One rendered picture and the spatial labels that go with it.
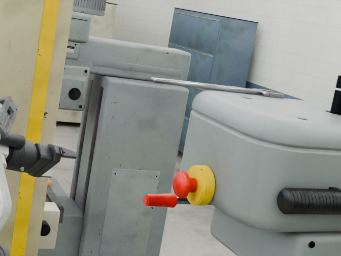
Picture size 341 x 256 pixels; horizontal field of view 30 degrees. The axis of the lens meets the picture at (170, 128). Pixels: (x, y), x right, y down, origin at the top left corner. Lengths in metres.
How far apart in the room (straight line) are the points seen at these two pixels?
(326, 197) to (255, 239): 0.18
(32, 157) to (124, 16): 8.92
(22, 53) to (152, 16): 8.25
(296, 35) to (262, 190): 7.23
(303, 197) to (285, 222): 0.06
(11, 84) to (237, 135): 1.80
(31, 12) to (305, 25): 5.69
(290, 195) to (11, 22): 1.88
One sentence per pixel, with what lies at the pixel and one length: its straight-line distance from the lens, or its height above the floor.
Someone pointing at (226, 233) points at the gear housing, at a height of 1.66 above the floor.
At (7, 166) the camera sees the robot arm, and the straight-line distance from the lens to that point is 1.72.
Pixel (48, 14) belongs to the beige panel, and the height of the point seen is 1.90.
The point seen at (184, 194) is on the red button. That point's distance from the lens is 0.93.
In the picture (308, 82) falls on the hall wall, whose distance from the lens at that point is 7.77.
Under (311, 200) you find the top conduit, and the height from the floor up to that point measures 1.80.
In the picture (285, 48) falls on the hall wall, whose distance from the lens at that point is 8.19.
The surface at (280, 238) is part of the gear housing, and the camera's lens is 0.97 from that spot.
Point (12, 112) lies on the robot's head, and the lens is 1.26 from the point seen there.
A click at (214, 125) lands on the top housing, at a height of 1.85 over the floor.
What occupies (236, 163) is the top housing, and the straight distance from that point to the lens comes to 0.89.
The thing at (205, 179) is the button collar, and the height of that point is 1.78.
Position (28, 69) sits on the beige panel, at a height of 1.67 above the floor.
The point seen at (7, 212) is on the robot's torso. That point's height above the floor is 1.57.
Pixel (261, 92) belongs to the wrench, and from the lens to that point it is 1.10.
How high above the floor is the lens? 2.01
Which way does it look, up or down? 11 degrees down
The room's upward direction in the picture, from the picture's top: 10 degrees clockwise
